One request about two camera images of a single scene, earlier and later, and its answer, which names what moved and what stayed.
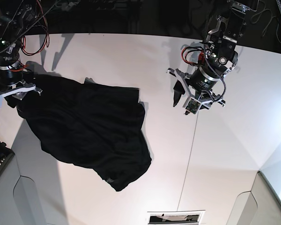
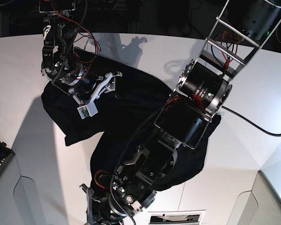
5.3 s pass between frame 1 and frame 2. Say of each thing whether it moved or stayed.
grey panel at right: stayed
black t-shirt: moved
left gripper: moved
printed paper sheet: stayed
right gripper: moved
